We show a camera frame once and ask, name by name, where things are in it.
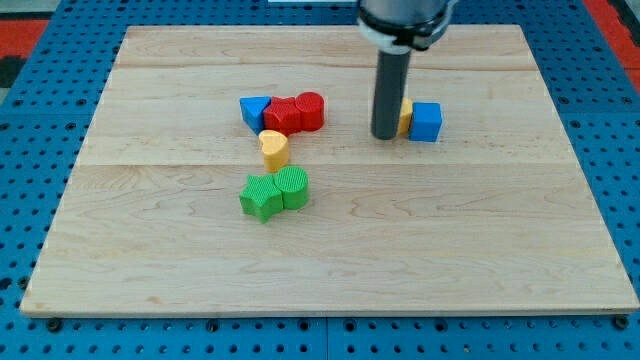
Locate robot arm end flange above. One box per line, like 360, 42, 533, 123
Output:
357, 0, 458, 55

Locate yellow heart block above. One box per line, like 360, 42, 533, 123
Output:
258, 130, 289, 173

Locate yellow hexagon block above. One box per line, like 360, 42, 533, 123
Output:
396, 98, 413, 136

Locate green cylinder block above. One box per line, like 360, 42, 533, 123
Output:
274, 166, 309, 210

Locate green star block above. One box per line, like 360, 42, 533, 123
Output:
239, 174, 284, 223

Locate red star block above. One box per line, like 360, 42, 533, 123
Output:
263, 97, 302, 136

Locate red cylinder block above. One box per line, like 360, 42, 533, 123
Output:
295, 92, 325, 132

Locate blue triangle block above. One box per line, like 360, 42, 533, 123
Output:
239, 96, 271, 135

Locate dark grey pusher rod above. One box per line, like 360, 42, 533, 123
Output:
371, 51, 411, 140

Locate blue cube block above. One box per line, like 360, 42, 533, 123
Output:
409, 102, 443, 142

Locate light wooden board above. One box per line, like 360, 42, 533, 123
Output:
21, 25, 639, 318

